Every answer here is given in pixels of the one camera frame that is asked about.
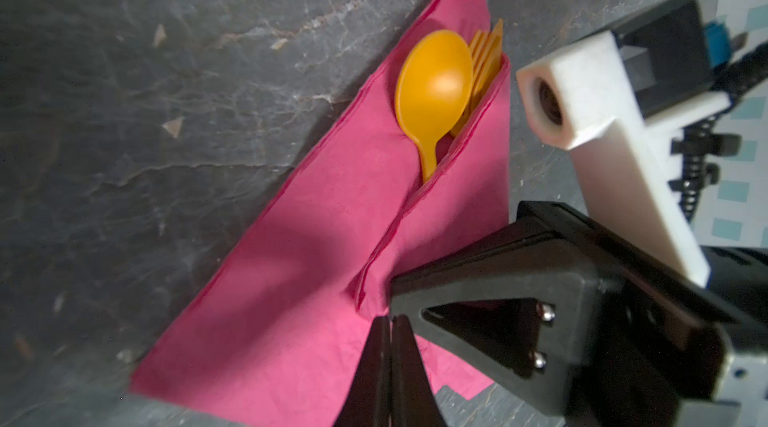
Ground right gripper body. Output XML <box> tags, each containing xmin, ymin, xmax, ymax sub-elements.
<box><xmin>517</xmin><ymin>202</ymin><xmax>767</xmax><ymax>426</ymax></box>

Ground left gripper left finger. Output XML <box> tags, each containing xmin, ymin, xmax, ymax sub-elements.
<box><xmin>333</xmin><ymin>317</ymin><xmax>392</xmax><ymax>427</ymax></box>

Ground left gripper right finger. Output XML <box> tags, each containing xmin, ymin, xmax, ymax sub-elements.
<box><xmin>391</xmin><ymin>315</ymin><xmax>447</xmax><ymax>427</ymax></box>

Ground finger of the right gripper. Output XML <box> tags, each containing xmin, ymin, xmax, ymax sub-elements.
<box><xmin>389</xmin><ymin>233</ymin><xmax>600</xmax><ymax>416</ymax></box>

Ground pink paper napkin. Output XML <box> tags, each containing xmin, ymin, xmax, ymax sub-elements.
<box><xmin>130</xmin><ymin>0</ymin><xmax>510</xmax><ymax>426</ymax></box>

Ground orange chopstick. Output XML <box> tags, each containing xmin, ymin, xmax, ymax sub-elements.
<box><xmin>471</xmin><ymin>19</ymin><xmax>504</xmax><ymax>111</ymax></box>
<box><xmin>450</xmin><ymin>30</ymin><xmax>489</xmax><ymax>138</ymax></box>

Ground orange spoon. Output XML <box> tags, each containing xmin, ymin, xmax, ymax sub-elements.
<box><xmin>394</xmin><ymin>30</ymin><xmax>473</xmax><ymax>182</ymax></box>

